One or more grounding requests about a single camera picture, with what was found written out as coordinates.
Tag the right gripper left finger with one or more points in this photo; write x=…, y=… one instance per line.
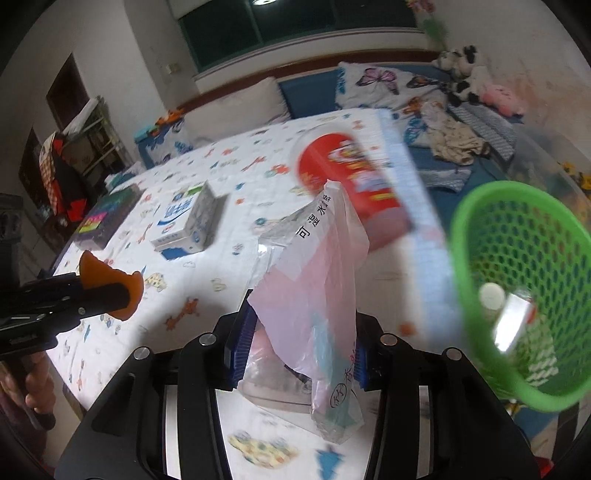
x=239, y=342

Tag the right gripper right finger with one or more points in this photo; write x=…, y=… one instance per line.
x=360, y=370

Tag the pink plastic bag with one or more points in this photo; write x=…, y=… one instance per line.
x=306, y=302

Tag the orange peel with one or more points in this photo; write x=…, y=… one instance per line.
x=120, y=292

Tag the white paper cup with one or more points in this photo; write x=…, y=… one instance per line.
x=492, y=297

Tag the left hand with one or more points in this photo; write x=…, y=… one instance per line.
x=38, y=393

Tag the cartoon print bed sheet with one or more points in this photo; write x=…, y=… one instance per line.
x=408, y=285

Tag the white milk carton box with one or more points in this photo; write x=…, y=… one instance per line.
x=184, y=221

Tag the dark colourful book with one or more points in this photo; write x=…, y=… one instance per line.
x=104, y=219

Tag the metal shelf rack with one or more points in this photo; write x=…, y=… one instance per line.
x=93, y=147

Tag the red snack cup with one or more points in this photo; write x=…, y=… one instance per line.
x=327, y=153

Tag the green perforated plastic basket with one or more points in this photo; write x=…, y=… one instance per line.
x=533, y=247

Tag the white plain pillow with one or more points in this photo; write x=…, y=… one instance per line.
x=257, y=106

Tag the beige crumpled clothing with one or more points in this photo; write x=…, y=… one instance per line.
x=451, y=140

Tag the grey patterned cloth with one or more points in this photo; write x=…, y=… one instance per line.
x=490, y=126

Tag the butterfly print pillow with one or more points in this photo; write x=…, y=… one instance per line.
x=401, y=92

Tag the clear plastic toy bin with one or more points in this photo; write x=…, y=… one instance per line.
x=547, y=160

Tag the window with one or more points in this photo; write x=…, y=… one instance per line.
x=219, y=30

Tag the pink plush toy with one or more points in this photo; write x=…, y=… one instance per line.
x=503, y=100

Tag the cow plush toy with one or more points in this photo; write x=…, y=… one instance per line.
x=469, y=75

